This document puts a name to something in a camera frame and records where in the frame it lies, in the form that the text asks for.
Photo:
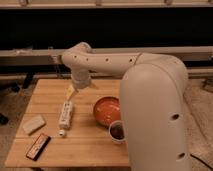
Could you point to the white plastic bottle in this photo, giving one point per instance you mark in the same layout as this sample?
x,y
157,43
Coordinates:
x,y
65,118

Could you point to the black and orange box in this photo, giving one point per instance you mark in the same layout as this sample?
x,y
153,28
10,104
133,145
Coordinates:
x,y
38,146

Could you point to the white cup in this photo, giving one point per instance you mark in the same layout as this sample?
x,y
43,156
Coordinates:
x,y
116,131

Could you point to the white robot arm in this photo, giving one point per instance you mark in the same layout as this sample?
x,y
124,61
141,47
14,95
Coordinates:
x,y
151,102

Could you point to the orange ceramic bowl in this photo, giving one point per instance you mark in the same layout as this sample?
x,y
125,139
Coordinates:
x,y
107,110

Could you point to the long white rail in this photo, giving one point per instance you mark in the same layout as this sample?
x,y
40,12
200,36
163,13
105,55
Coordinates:
x,y
32,57

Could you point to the wooden table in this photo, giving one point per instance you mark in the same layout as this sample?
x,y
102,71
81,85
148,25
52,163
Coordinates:
x,y
87,144

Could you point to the beige sponge block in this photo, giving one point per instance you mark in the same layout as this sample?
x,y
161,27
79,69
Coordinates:
x,y
33,124

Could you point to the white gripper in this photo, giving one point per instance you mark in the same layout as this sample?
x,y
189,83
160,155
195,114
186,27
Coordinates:
x,y
80,79

